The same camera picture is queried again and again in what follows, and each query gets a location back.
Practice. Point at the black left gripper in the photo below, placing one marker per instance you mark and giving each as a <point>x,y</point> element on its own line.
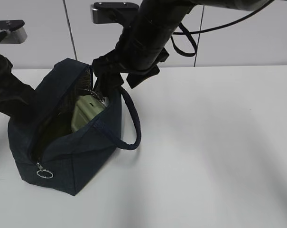
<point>16,98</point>

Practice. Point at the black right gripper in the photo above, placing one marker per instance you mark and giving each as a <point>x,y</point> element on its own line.
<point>138,52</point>

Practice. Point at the green lid glass container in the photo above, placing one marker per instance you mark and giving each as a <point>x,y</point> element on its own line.
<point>86,108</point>

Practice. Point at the dark navy lunch bag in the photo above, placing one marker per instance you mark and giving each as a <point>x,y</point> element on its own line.
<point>47,156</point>

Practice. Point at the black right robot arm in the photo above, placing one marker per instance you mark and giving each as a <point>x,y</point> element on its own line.
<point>168,14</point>

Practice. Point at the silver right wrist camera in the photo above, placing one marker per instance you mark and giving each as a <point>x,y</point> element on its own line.
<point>113,12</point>

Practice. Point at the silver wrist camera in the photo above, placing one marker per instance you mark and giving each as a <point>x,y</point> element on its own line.
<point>12,32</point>
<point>113,12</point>

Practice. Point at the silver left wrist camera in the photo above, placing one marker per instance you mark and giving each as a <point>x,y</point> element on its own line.
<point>12,32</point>

